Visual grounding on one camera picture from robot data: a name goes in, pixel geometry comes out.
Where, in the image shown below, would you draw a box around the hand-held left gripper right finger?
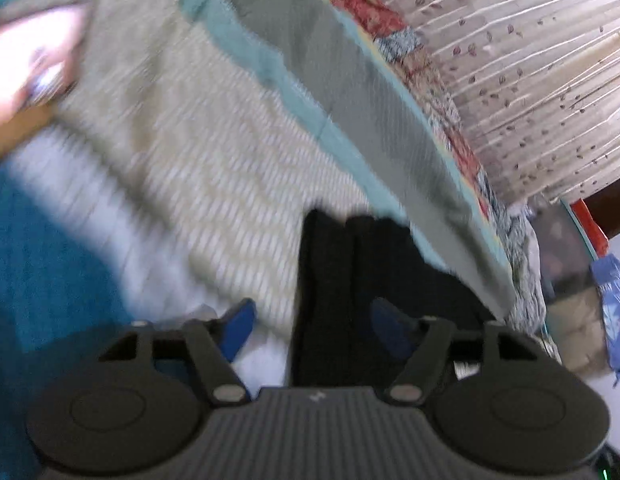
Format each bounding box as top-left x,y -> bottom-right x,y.
369,297 -> 541,406

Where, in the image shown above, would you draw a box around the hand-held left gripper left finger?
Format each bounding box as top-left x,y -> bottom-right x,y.
97,297 -> 257,406

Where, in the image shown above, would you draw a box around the blurred pale object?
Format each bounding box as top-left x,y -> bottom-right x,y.
0,2 -> 97,133

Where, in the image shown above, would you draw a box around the black pants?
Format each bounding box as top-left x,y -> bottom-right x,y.
289,209 -> 497,389

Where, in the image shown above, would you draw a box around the beige leaf print curtain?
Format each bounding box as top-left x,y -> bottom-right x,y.
362,0 -> 620,207

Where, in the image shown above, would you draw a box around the floral patchwork quilt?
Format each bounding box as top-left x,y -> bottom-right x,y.
320,0 -> 563,366

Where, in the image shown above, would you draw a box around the blue plastic bag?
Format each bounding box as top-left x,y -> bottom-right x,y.
590,254 -> 620,386

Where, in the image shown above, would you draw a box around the orange box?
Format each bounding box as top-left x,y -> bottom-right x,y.
570,199 -> 611,261

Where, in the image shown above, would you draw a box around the blue textured cloth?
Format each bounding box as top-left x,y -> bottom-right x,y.
0,162 -> 141,480

